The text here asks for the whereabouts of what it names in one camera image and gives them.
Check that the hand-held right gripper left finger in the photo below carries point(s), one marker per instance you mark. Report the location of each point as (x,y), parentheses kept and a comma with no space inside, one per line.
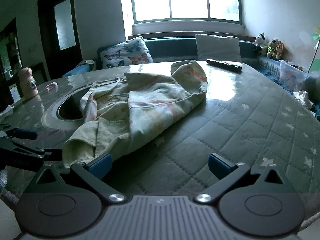
(101,165)

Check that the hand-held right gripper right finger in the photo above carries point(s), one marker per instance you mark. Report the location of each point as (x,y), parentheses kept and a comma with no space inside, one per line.
(218,166)

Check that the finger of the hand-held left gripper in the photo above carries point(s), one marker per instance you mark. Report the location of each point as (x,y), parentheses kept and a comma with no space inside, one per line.
(53,155)
(25,134)

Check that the pale yellow printed garment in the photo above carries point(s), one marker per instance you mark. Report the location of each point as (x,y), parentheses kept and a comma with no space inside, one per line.
(150,100)

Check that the round glass turntable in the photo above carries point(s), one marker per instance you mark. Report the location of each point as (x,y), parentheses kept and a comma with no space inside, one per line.
(67,108)

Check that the small pink hair clip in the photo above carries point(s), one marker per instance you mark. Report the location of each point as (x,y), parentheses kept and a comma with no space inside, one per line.
(52,86)

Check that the dark cabinet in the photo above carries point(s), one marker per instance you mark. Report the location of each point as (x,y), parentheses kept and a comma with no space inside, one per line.
(10,55)

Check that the blue folded cloth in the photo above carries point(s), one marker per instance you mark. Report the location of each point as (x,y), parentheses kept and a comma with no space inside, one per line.
(78,68)

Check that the black remote control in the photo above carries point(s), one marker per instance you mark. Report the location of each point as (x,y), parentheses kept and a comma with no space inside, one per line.
(225,65)

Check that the dark door with glass pane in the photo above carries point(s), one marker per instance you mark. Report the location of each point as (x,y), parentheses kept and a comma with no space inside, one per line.
(48,30)

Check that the white crumpled cloth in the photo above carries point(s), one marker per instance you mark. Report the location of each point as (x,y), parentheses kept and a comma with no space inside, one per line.
(303,99)

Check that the butterfly print pillow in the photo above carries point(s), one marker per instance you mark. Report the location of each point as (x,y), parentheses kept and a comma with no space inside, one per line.
(126,53)

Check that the clear plastic storage box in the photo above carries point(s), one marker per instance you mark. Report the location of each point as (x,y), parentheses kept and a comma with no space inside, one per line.
(292,76)

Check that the teal sofa bench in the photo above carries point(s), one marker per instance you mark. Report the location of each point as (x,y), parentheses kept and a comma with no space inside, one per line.
(172,48)

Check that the yellow green plush toy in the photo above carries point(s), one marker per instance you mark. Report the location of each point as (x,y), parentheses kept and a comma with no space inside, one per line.
(272,48)

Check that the black and white plush cow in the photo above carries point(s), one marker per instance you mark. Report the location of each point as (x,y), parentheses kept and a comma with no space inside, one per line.
(260,42)

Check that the orange plush toy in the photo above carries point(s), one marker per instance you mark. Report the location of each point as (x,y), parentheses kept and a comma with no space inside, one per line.
(280,51)

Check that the colourful pinwheel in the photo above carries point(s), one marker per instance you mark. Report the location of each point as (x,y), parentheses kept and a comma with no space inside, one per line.
(313,38)

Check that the green framed window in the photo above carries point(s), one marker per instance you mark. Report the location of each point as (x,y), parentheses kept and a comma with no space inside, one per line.
(185,0)

